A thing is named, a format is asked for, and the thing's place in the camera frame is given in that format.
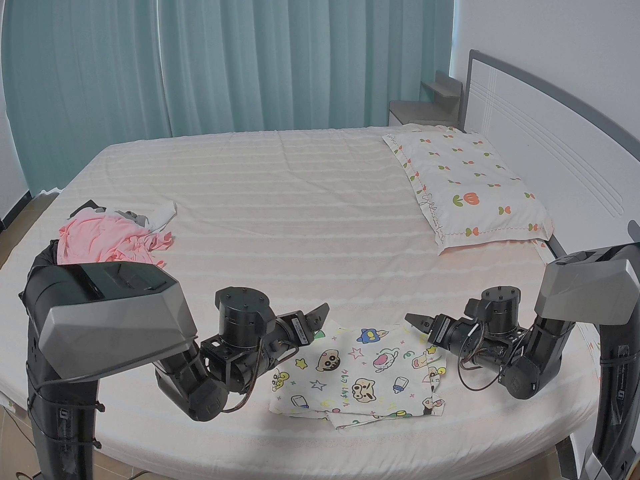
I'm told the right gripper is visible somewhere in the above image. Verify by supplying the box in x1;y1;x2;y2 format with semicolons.
404;312;483;357

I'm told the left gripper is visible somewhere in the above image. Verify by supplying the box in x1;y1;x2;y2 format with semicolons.
270;302;332;365

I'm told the white printed pyjama top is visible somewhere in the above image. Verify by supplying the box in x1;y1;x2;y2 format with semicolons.
269;319;447;431

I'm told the bed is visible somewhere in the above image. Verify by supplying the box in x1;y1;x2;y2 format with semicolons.
0;48;640;469

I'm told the white printed pillow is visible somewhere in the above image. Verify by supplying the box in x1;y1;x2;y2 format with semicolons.
382;124;555;256

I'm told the white garment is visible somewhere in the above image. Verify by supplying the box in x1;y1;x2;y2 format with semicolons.
147;200;178;231

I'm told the grey bedside table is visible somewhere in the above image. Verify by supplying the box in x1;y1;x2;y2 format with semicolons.
389;70;463;129

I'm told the pink garment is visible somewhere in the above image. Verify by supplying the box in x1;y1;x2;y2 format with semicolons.
57;211;175;269

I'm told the black garment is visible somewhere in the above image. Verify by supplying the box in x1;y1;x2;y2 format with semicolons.
67;199;106;219

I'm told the blue-green curtain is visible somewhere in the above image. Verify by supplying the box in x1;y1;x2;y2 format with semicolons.
157;0;456;136
2;0;173;196

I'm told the black cable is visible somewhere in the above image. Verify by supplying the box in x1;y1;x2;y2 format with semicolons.
457;318;507;394
220;338;264;415

